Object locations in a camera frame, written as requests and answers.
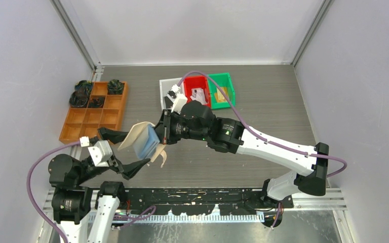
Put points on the white card in red bin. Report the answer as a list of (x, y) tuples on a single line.
[(197, 94)]

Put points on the orange wooden compartment tray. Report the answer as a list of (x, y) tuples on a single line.
[(81, 122)]

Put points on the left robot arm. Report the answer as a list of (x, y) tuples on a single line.
[(71, 201)]

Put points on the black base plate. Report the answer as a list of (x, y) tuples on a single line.
[(252, 197)]

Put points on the gold card in green bin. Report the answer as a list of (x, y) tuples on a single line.
[(219, 96)]

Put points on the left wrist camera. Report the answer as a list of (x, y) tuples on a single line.
[(100, 153)]

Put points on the aluminium rail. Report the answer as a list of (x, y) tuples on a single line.
[(315, 201)]

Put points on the beige card holder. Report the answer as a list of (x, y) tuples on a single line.
[(133, 135)]

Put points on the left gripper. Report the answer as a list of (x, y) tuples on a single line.
[(114, 136)]

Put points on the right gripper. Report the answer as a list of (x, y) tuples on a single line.
[(163, 127)]

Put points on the red plastic bin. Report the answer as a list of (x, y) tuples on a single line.
[(197, 82)]

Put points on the white plastic bin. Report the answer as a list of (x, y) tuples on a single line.
[(165, 86)]

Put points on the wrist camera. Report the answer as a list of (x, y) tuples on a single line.
[(177, 99), (100, 153)]

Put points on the green plastic bin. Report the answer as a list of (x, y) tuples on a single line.
[(223, 80)]

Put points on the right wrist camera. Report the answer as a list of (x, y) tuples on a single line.
[(177, 99)]

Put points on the clear card sleeve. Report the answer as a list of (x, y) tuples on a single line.
[(146, 143)]

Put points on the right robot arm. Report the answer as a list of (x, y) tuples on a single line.
[(308, 164)]

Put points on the dark fabric bundle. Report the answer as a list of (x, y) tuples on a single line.
[(84, 86), (96, 102), (115, 87), (79, 100)]

